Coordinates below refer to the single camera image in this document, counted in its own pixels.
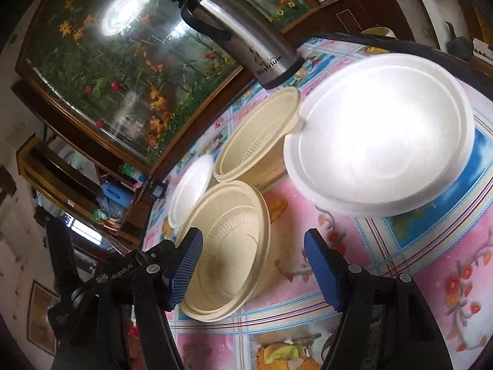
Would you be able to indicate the framed flower painting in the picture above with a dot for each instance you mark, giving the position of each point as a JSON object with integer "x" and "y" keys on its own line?
{"x": 96, "y": 65}

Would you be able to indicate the small black jar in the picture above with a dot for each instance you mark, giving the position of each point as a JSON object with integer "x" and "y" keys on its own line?
{"x": 158, "y": 189}

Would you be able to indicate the dark green vase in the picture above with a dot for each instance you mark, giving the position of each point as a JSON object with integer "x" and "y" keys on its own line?
{"x": 459, "y": 45}

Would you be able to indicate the pale yellow bowl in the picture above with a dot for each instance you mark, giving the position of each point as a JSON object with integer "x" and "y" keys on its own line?
{"x": 379, "y": 31}

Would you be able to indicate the framed wall poster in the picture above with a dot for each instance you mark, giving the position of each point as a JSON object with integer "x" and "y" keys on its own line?
{"x": 40, "y": 316}

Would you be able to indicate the printed pink tablecloth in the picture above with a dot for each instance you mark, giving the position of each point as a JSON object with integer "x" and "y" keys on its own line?
{"x": 385, "y": 262}

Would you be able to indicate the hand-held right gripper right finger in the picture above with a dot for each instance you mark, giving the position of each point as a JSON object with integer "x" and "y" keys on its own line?
{"x": 319, "y": 269}

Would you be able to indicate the beige disposable plate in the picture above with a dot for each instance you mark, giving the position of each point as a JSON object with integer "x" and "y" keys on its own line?
{"x": 254, "y": 138}

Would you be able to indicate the wooden cabinet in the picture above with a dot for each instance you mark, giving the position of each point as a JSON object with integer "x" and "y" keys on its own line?
{"x": 366, "y": 4}

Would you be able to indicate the blue plastic jug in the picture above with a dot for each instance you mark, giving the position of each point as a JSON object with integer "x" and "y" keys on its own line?
{"x": 114, "y": 196}

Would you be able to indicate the small white plate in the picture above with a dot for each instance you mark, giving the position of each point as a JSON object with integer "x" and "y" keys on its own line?
{"x": 188, "y": 189}

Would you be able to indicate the beige bowl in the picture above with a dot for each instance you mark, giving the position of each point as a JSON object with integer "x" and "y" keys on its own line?
{"x": 231, "y": 246}

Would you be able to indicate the large white plate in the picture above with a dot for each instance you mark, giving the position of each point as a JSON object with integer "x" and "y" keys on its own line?
{"x": 377, "y": 138}

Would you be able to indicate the stainless steel thermos flask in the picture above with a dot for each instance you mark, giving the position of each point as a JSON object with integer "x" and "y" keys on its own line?
{"x": 238, "y": 31}

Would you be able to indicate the dark cloth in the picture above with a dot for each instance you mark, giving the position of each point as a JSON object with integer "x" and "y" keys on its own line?
{"x": 61, "y": 246}

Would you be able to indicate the green packet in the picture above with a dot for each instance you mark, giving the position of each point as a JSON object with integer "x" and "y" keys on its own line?
{"x": 129, "y": 171}

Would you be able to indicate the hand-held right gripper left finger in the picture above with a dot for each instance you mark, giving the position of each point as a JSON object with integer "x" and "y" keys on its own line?
{"x": 185, "y": 266}

